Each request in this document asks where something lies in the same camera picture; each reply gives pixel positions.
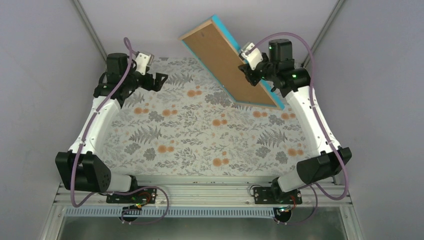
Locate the aluminium rail base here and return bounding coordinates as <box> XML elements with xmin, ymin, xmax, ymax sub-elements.
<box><xmin>41</xmin><ymin>176</ymin><xmax>364</xmax><ymax>240</ymax></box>

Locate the brown backing board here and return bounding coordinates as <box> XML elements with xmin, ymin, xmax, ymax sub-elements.
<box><xmin>182</xmin><ymin>21</ymin><xmax>277</xmax><ymax>108</ymax></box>

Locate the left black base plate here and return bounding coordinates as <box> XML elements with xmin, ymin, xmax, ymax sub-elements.
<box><xmin>106</xmin><ymin>188</ymin><xmax>157</xmax><ymax>205</ymax></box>

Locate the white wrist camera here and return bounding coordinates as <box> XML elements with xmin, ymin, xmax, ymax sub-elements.
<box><xmin>239</xmin><ymin>42</ymin><xmax>264</xmax><ymax>70</ymax></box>
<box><xmin>135</xmin><ymin>51</ymin><xmax>155</xmax><ymax>76</ymax></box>

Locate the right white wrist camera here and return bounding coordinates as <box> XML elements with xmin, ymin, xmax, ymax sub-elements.
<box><xmin>239</xmin><ymin>42</ymin><xmax>264</xmax><ymax>70</ymax></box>

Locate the floral patterned table mat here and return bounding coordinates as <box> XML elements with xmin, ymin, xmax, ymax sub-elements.
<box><xmin>100</xmin><ymin>57</ymin><xmax>311</xmax><ymax>177</ymax></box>

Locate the slotted grey cable duct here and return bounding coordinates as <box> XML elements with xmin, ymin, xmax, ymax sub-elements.
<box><xmin>64</xmin><ymin>206</ymin><xmax>275</xmax><ymax>219</ymax></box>

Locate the aluminium corner post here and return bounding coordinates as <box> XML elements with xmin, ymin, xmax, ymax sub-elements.
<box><xmin>311</xmin><ymin>0</ymin><xmax>346</xmax><ymax>55</ymax></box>
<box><xmin>71</xmin><ymin>0</ymin><xmax>107</xmax><ymax>62</ymax></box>

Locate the left aluminium corner post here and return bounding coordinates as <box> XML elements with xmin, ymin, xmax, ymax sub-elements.
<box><xmin>71</xmin><ymin>0</ymin><xmax>107</xmax><ymax>62</ymax></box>

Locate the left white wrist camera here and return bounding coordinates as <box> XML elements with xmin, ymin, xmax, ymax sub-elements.
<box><xmin>135</xmin><ymin>51</ymin><xmax>155</xmax><ymax>76</ymax></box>

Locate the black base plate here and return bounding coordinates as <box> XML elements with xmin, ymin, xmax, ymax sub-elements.
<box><xmin>106</xmin><ymin>188</ymin><xmax>157</xmax><ymax>205</ymax></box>
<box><xmin>249</xmin><ymin>185</ymin><xmax>303</xmax><ymax>205</ymax></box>

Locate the teal wooden picture frame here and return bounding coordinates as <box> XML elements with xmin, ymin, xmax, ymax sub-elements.
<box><xmin>179</xmin><ymin>14</ymin><xmax>286</xmax><ymax>111</ymax></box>

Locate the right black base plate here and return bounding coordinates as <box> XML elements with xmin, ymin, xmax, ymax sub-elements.
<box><xmin>249</xmin><ymin>185</ymin><xmax>303</xmax><ymax>205</ymax></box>

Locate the right aluminium corner post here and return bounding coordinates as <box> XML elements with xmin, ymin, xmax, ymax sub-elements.
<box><xmin>311</xmin><ymin>0</ymin><xmax>346</xmax><ymax>55</ymax></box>

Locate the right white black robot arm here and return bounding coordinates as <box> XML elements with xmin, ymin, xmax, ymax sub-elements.
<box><xmin>238</xmin><ymin>39</ymin><xmax>352</xmax><ymax>204</ymax></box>

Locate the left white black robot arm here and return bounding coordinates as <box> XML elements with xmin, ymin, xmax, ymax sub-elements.
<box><xmin>55</xmin><ymin>52</ymin><xmax>168</xmax><ymax>203</ymax></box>

